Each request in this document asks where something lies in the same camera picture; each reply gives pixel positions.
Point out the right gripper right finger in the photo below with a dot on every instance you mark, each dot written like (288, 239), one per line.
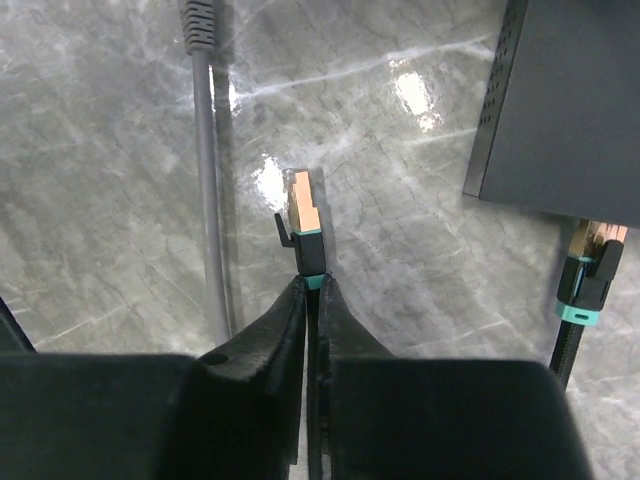
(382, 416)

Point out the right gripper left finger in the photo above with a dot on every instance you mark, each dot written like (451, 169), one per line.
(232, 413)

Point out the black cable gold plug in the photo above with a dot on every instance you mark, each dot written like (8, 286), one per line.
(304, 235)

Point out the black ethernet cable long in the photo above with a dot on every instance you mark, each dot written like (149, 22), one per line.
(591, 264)

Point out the black network switch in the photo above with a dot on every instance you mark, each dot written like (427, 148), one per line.
(558, 130)

